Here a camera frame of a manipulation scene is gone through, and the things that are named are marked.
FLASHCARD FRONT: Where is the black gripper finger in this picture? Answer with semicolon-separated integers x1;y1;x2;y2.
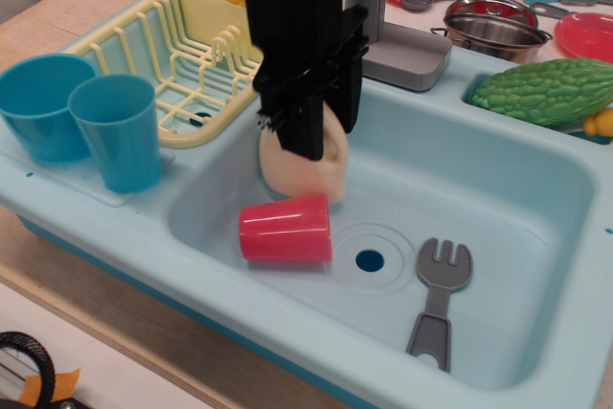
328;6;368;133
256;82;324;161

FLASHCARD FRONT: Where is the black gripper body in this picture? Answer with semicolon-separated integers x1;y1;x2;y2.
245;0;368;98

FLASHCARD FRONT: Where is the cream detergent bottle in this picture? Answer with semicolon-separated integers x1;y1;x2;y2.
259;103;350;203

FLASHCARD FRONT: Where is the yellow drying rack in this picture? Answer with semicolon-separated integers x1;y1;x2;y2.
64;0;262;148

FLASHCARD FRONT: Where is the light blue toy sink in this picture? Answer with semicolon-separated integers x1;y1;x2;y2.
1;49;612;408

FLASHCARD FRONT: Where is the grey toy faucet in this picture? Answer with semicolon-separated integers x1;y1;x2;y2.
345;0;452;92

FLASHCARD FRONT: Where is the red plastic cup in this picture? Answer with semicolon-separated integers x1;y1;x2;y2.
238;193;332;262

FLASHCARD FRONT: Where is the steel pot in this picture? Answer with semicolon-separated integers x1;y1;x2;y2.
430;14;553;64

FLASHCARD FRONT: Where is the blue cup right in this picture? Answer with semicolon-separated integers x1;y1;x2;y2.
68;74;162;193

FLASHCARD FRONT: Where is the blue cup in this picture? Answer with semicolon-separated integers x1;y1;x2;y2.
1;53;98;164
68;74;162;193

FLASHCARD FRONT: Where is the steel pot lid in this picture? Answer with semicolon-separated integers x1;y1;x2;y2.
445;0;538;28

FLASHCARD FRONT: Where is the green bitter gourd toy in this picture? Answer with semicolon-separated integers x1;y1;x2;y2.
470;58;612;128

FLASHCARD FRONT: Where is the red plate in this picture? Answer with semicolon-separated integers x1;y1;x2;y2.
554;12;612;63

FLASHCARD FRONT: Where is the grey plastic fork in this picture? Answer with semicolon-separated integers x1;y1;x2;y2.
406;238;473;373

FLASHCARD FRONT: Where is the yellow toy piece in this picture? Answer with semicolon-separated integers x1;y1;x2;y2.
582;108;613;137

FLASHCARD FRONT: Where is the blue cup left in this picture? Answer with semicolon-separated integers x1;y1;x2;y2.
1;53;98;164

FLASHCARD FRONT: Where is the orange tape piece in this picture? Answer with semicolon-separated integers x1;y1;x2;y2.
17;368;81;408

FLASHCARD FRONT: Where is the grey spoon handle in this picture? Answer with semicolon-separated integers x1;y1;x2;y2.
530;2;575;19

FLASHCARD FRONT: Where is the black cable loop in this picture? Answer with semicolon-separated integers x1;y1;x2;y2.
0;330;57;405

